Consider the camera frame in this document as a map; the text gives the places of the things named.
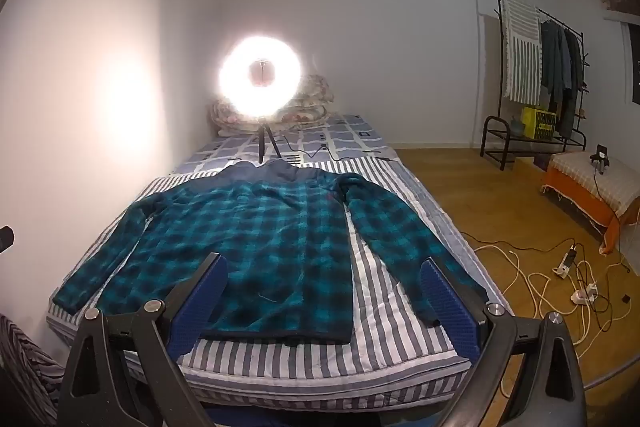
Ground blue checked bed sheet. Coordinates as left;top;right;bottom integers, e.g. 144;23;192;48
170;112;401;180

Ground black device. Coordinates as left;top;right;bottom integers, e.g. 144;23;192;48
589;146;612;175

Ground zebra striped pants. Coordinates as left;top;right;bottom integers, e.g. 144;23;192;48
0;314;68;427

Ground black metal clothes rack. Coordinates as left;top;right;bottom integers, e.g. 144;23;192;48
480;0;591;170

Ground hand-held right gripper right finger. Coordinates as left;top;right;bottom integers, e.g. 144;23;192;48
420;258;589;427

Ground window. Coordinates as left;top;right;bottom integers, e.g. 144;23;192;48
620;19;640;105

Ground ring light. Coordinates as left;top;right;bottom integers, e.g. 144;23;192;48
216;34;306;118

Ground orange covered low table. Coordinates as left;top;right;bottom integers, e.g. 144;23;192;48
540;152;631;255

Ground folded floral quilt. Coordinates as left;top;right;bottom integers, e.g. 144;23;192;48
210;74;337;138

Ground hanging dark coat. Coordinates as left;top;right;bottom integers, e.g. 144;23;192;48
560;27;586;138

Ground teal plaid fleece jacket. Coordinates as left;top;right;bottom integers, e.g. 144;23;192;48
51;161;490;347

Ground black tripod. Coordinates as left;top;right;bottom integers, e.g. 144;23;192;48
256;117;283;165

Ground white floor cable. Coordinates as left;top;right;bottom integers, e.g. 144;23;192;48
460;232;601;348

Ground hanging green shirt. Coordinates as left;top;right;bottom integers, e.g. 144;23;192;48
539;19;566;108

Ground beige checked cloth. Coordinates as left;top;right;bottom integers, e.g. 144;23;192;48
547;151;640;218

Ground black power cable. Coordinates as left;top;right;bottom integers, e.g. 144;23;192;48
272;134;396;165

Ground white power strip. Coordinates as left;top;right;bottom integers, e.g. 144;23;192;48
570;284;598;305
552;247;578;278

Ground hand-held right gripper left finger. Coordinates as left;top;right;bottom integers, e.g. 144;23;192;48
59;252;230;427

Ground yellow crate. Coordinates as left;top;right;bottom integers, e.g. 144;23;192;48
521;105;558;140

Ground green striped towel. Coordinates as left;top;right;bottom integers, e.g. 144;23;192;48
501;0;543;105

